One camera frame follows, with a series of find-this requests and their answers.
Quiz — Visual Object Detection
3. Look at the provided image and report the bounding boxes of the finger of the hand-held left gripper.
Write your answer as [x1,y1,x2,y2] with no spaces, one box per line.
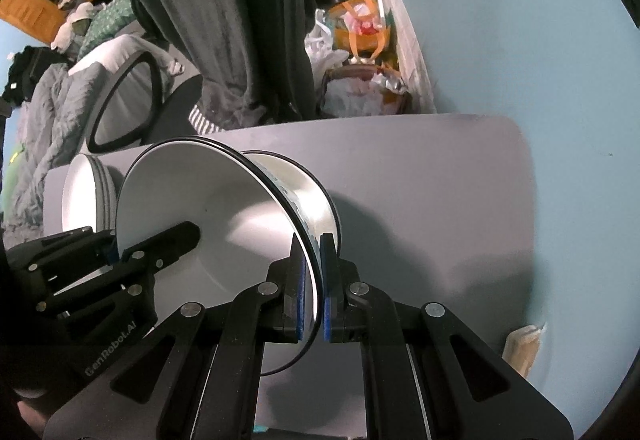
[7,226,118,288]
[117,221,202,283]

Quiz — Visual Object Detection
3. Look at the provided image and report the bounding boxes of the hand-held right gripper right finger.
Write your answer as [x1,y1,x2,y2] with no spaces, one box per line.
[320,232,575,440]

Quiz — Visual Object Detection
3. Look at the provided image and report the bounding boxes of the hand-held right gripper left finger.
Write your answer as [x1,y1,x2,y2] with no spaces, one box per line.
[42,232,310,440]

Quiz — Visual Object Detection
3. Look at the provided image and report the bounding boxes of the large white plate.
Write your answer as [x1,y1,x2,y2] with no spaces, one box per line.
[115,136,321,376]

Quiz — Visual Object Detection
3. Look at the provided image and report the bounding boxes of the white ribbed bowl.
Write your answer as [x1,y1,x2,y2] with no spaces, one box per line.
[61,153,121,241]

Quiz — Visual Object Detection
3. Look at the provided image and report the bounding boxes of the bright green item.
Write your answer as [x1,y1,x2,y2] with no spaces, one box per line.
[7,145,26,178]

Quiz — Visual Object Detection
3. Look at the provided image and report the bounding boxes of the grey quilted blanket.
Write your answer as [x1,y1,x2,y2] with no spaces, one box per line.
[0,65,111,241]

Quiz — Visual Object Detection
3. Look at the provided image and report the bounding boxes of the black bag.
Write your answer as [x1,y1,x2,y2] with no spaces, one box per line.
[2,46,68,103]

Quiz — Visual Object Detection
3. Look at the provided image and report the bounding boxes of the cardboard piece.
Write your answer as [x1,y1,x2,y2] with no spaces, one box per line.
[502,322,546,378]

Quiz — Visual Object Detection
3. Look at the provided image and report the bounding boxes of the light grey bedding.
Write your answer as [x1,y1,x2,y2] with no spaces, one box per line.
[67,35,176,88]

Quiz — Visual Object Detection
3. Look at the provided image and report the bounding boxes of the brown waste basket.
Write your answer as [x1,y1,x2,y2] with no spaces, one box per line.
[319,62,412,118]

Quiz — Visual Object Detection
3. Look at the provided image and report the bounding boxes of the white clothes pile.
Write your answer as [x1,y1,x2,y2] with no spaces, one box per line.
[50,0,101,51]

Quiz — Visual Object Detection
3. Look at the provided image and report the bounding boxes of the green checked cloth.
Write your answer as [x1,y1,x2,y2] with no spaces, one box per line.
[75,0,138,61]

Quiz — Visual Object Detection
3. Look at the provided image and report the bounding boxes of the white plastic bag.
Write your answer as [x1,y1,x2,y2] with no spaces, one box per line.
[304,10,351,71]

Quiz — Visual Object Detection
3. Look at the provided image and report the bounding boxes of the orange shopping bag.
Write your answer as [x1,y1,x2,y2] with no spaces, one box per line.
[327,0,396,66]

